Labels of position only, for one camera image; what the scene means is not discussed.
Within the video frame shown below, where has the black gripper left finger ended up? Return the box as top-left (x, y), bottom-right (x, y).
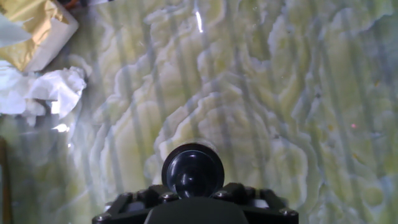
top-left (92, 184), bottom-right (180, 224)

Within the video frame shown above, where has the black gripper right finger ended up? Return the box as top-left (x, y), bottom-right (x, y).
top-left (211, 182), bottom-right (299, 224)

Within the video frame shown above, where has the black jar lid with knob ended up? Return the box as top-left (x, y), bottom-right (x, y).
top-left (160, 142), bottom-right (226, 200)

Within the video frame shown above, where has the green marble pattern mat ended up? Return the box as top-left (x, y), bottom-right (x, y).
top-left (0, 0), bottom-right (398, 224)

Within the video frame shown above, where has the crumpled white tissue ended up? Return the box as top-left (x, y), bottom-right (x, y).
top-left (0, 60), bottom-right (88, 121)

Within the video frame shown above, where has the gold and white box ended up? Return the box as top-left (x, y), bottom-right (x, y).
top-left (0, 0), bottom-right (80, 73)

